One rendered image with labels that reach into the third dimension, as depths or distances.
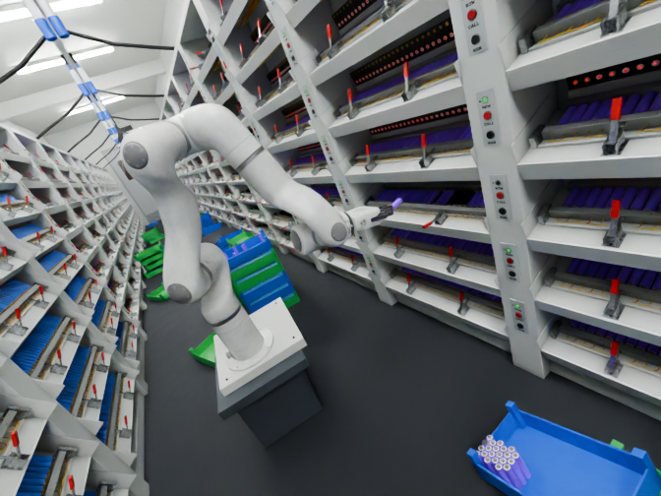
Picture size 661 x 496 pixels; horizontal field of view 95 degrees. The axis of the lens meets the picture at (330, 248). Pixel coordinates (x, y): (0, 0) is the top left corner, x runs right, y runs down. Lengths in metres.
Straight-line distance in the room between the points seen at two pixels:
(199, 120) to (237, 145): 0.10
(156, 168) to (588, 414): 1.28
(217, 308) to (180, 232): 0.28
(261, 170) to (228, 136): 0.10
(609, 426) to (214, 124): 1.24
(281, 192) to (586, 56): 0.62
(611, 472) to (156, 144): 1.22
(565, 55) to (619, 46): 0.07
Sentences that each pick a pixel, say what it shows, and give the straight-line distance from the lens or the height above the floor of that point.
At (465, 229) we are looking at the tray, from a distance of 0.99.
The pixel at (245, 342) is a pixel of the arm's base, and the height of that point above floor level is 0.39.
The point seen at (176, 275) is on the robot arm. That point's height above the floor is 0.73.
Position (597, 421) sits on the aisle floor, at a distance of 1.18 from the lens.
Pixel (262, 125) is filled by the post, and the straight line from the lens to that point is 1.92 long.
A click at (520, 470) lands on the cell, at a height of 0.07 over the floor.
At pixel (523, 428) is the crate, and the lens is 1.13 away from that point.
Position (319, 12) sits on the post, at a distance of 1.39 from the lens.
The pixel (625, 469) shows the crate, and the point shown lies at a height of 0.09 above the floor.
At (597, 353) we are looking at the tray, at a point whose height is 0.15.
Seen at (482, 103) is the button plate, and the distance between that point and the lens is 0.81.
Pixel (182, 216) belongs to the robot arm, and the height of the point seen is 0.87.
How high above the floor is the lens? 0.97
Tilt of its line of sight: 23 degrees down
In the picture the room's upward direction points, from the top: 23 degrees counter-clockwise
